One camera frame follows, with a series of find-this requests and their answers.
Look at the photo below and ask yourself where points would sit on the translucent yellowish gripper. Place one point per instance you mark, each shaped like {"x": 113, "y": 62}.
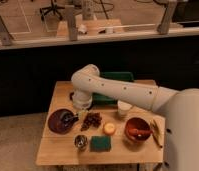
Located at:
{"x": 82, "y": 114}

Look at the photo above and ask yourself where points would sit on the black dish brush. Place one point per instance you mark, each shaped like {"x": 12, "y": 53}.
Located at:
{"x": 69, "y": 120}

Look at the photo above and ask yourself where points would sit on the purple bowl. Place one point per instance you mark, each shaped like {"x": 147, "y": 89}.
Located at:
{"x": 55, "y": 124}

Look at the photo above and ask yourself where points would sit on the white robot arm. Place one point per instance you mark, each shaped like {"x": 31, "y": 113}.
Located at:
{"x": 179, "y": 108}

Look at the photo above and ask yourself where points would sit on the red bowl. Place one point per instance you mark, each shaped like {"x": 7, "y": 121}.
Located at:
{"x": 136, "y": 123}

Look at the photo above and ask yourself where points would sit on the bunch of dark grapes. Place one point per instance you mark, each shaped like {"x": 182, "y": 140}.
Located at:
{"x": 91, "y": 119}

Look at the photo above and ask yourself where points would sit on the green plastic bin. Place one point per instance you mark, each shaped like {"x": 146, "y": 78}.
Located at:
{"x": 99, "y": 99}

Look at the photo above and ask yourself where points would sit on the small metal cup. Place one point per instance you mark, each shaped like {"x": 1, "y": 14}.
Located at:
{"x": 81, "y": 142}

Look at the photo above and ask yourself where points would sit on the wooden table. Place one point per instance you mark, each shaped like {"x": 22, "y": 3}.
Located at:
{"x": 58, "y": 149}

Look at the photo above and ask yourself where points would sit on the yellow round fruit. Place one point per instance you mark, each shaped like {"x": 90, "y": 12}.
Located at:
{"x": 109, "y": 128}

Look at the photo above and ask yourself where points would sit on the green sponge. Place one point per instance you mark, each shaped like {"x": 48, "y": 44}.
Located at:
{"x": 100, "y": 143}

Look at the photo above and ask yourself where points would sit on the white cup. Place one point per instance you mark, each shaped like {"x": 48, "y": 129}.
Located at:
{"x": 123, "y": 108}

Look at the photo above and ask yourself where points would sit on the orange carrot toy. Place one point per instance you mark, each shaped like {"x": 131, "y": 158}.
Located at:
{"x": 139, "y": 132}

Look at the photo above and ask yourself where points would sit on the wooden spoon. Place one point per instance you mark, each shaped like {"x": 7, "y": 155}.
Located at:
{"x": 156, "y": 133}

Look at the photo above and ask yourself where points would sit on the black office chair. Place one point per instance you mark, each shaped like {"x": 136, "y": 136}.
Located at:
{"x": 53, "y": 7}

